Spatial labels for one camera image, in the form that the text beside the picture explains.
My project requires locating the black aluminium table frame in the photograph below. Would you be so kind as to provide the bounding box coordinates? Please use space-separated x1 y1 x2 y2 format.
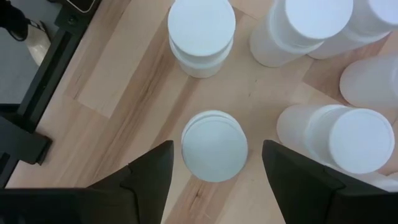
0 0 103 189

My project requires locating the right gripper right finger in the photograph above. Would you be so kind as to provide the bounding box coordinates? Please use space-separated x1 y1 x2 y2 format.
261 139 385 224

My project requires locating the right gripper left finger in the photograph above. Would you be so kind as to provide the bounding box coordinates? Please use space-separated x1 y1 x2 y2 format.
88 139 175 224

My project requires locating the black caster wheel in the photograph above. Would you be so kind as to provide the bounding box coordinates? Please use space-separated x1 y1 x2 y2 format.
0 0 32 43

